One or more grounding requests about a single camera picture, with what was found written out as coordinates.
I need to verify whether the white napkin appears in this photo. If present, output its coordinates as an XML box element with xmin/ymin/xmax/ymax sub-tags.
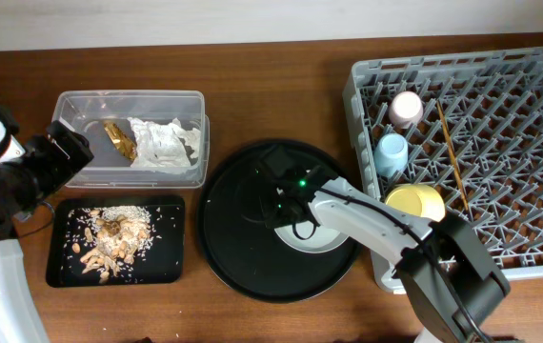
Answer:
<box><xmin>129</xmin><ymin>117</ymin><xmax>201</xmax><ymax>168</ymax></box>

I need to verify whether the clear plastic bin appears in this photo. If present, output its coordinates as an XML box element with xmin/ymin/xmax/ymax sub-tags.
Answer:
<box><xmin>52</xmin><ymin>90</ymin><xmax>210</xmax><ymax>189</ymax></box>

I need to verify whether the pink cup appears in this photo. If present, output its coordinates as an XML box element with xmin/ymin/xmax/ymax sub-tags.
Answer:
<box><xmin>389</xmin><ymin>91</ymin><xmax>424</xmax><ymax>129</ymax></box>

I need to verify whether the blue cup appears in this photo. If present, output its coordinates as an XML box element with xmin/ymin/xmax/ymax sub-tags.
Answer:
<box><xmin>373</xmin><ymin>133</ymin><xmax>409</xmax><ymax>178</ymax></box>

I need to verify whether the grey dishwasher rack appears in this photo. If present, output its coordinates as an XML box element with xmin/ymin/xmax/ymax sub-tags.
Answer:
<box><xmin>343</xmin><ymin>47</ymin><xmax>543</xmax><ymax>280</ymax></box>

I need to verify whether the gold snack wrapper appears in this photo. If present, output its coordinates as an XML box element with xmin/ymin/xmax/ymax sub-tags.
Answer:
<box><xmin>104</xmin><ymin>121</ymin><xmax>137</xmax><ymax>161</ymax></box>

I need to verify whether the round black tray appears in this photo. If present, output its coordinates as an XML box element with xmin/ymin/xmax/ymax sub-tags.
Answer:
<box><xmin>196</xmin><ymin>139</ymin><xmax>361</xmax><ymax>303</ymax></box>

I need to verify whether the yellow bowl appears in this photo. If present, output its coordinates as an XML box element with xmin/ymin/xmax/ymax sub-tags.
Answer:
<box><xmin>385</xmin><ymin>184</ymin><xmax>446</xmax><ymax>222</ymax></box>

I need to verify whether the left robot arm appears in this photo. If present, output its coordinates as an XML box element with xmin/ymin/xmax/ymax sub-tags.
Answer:
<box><xmin>0</xmin><ymin>107</ymin><xmax>93</xmax><ymax>342</ymax></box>

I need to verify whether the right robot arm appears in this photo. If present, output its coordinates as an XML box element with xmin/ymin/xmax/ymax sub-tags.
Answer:
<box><xmin>254</xmin><ymin>144</ymin><xmax>511</xmax><ymax>342</ymax></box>

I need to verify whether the black rectangular tray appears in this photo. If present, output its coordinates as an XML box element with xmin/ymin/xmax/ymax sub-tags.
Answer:
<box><xmin>46</xmin><ymin>195</ymin><xmax>186</xmax><ymax>288</ymax></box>

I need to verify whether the wooden chopstick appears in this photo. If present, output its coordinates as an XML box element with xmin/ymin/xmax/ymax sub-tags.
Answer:
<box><xmin>435</xmin><ymin>99</ymin><xmax>470</xmax><ymax>212</ymax></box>

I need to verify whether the food scraps pile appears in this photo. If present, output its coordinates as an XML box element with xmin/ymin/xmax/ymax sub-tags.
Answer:
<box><xmin>64</xmin><ymin>206</ymin><xmax>161</xmax><ymax>285</ymax></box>

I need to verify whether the grey plate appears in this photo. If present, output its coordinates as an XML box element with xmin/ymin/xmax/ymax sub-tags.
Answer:
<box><xmin>274</xmin><ymin>222</ymin><xmax>349</xmax><ymax>253</ymax></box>

